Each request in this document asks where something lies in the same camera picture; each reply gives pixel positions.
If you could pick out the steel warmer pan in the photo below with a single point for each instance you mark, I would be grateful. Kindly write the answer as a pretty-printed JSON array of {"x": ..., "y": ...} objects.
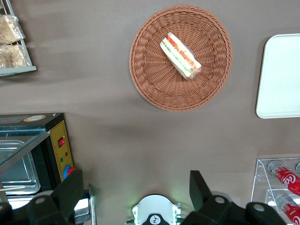
[{"x": 23, "y": 171}]

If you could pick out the brown round wicker basket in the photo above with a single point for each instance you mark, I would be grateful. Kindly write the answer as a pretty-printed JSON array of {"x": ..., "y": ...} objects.
[{"x": 152, "y": 77}]

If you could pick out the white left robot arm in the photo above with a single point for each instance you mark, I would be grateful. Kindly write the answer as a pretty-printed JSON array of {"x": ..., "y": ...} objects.
[{"x": 155, "y": 208}]

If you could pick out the triangle sandwich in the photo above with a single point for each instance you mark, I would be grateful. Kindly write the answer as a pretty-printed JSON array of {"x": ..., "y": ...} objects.
[{"x": 180, "y": 55}]

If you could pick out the red cola bottle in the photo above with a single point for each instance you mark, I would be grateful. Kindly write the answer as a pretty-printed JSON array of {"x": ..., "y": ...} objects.
[
  {"x": 289, "y": 207},
  {"x": 287, "y": 179}
]

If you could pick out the black glass food warmer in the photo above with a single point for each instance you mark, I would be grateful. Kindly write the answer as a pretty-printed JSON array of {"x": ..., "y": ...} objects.
[{"x": 56, "y": 140}]

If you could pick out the thin wooden skewer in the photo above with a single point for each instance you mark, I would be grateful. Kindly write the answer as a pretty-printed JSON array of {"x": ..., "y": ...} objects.
[{"x": 11, "y": 188}]

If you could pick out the cream rectangular plastic tray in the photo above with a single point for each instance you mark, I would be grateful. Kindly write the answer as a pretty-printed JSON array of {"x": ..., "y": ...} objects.
[{"x": 281, "y": 77}]

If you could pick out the clear bag of rice snacks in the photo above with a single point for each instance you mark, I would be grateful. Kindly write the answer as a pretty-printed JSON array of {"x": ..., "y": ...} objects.
[
  {"x": 9, "y": 28},
  {"x": 12, "y": 56}
]

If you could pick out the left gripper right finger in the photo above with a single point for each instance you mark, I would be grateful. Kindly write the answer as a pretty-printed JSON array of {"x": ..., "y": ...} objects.
[{"x": 199, "y": 189}]

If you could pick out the clear acrylic bottle rack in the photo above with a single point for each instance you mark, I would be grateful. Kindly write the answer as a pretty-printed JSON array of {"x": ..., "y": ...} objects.
[{"x": 262, "y": 178}]

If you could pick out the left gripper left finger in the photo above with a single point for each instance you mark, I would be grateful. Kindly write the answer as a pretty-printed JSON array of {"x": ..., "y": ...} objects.
[{"x": 68, "y": 189}]

